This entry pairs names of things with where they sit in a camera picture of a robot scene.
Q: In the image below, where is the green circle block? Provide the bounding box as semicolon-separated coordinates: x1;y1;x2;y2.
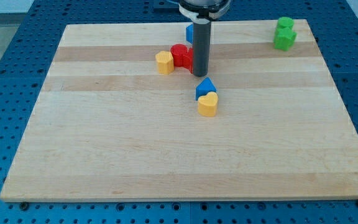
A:
275;17;295;32

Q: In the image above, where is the green star block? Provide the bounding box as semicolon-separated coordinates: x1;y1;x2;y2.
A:
273;27;297;51

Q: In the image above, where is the yellow hexagon block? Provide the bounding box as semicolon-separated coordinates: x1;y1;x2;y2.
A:
155;51;175;75

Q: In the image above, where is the red circle block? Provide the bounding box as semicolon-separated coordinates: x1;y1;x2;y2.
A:
170;44;188;67

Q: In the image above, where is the blue cube block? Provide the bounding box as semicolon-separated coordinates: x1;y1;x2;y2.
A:
186;24;193;44

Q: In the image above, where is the yellow heart block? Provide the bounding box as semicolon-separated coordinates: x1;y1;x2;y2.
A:
198;91;219;117

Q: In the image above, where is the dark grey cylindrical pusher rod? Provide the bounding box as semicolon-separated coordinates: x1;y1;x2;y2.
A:
193;19;211;77

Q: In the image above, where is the blue triangle block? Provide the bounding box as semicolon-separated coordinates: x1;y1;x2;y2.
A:
195;77;217;101

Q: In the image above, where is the wooden board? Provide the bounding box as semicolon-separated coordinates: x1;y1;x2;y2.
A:
0;19;358;202

